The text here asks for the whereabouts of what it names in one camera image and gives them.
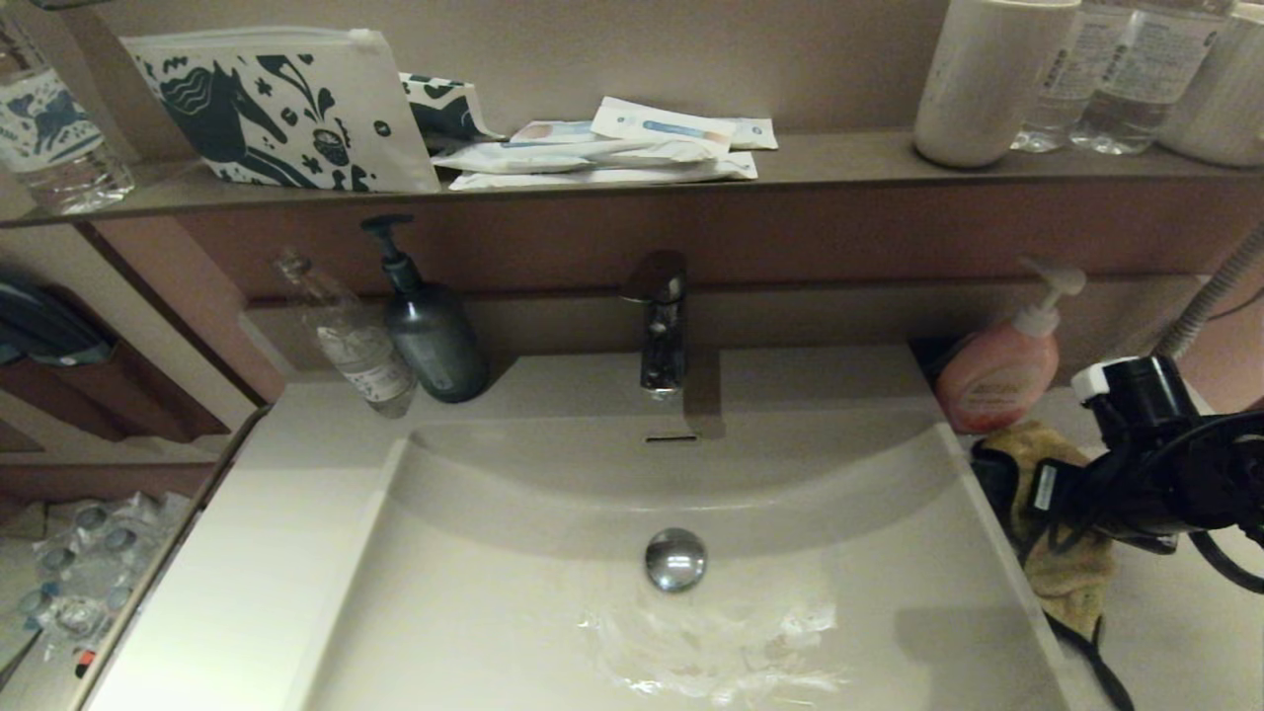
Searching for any yellow cloth with black trim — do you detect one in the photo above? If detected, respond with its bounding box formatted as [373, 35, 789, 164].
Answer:
[973, 420, 1137, 711]

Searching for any chrome faucet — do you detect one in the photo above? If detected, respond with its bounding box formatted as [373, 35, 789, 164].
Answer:
[617, 250, 692, 400]

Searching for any white sink basin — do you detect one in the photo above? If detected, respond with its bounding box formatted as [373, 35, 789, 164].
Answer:
[286, 410, 1072, 711]

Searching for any pink soap pump bottle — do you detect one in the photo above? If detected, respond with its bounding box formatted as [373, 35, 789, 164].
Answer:
[933, 259, 1087, 435]

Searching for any chrome drain stopper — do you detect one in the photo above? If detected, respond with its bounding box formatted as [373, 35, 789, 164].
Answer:
[645, 528, 709, 594]

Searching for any clear water bottle white label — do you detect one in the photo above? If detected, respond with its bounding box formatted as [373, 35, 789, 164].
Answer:
[1012, 0, 1112, 155]
[1069, 0, 1235, 157]

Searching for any speckled white ceramic cup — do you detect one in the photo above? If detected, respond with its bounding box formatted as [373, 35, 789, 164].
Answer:
[912, 0, 1083, 170]

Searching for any plain white ceramic cup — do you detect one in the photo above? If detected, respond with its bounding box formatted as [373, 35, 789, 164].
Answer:
[1157, 5, 1264, 167]

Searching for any white sachet with blue stripe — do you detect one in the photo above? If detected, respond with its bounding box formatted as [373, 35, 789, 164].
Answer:
[591, 97, 737, 159]

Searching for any flat white packet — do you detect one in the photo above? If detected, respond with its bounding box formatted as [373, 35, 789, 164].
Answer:
[447, 153, 759, 193]

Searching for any long white tube packet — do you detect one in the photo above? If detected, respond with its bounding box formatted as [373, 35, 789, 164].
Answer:
[432, 139, 717, 177]

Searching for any white sachet with orange print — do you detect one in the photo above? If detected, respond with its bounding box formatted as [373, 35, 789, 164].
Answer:
[511, 120, 603, 147]

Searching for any dark grey pump bottle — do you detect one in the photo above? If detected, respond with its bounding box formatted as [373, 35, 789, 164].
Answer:
[359, 215, 492, 405]

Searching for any uncapped clear plastic bottle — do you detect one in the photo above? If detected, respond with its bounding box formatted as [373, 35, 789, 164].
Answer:
[274, 249, 420, 420]

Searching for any small horse print pouch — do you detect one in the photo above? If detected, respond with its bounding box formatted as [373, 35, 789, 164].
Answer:
[399, 73, 507, 157]

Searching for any large horse print pouch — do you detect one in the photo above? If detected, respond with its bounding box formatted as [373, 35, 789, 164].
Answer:
[120, 28, 442, 196]

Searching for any shrink-wrapped water bottle pack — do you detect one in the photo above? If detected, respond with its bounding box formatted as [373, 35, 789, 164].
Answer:
[0, 492, 194, 682]

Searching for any dark grey slipper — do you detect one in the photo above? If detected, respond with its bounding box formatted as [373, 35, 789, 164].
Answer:
[0, 276, 118, 368]

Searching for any water bottle blue animal label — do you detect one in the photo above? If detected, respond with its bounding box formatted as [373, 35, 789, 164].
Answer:
[0, 15, 136, 216]

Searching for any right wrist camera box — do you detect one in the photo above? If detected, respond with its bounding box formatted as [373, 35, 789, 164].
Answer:
[1070, 355, 1198, 447]

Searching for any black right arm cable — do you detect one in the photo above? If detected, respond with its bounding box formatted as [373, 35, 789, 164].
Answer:
[1047, 425, 1264, 595]

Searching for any grey corrugated hose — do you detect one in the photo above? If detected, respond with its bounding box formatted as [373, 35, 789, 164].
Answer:
[1153, 225, 1264, 361]

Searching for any brown wall shelf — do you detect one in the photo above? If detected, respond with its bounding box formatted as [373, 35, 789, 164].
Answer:
[0, 128, 1264, 231]

